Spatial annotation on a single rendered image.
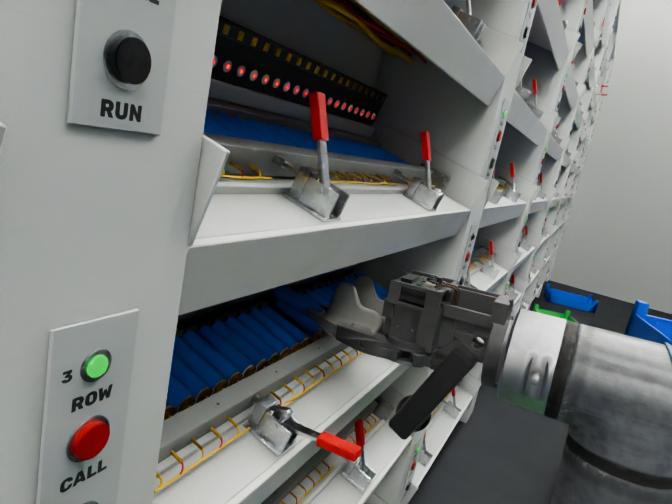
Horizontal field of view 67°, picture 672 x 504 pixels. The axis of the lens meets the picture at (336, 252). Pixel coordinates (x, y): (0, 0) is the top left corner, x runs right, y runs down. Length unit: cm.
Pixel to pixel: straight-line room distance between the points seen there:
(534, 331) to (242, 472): 27
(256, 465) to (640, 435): 30
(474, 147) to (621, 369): 44
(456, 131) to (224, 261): 59
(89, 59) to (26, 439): 14
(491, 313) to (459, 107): 40
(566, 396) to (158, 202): 37
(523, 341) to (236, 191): 28
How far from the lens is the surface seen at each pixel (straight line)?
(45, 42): 19
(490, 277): 133
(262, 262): 31
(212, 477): 41
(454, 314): 50
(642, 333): 112
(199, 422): 41
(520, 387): 49
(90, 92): 20
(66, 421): 24
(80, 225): 21
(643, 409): 48
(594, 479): 51
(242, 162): 38
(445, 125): 82
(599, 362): 48
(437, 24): 51
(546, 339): 48
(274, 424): 44
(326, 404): 53
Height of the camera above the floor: 75
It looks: 12 degrees down
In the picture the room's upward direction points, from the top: 11 degrees clockwise
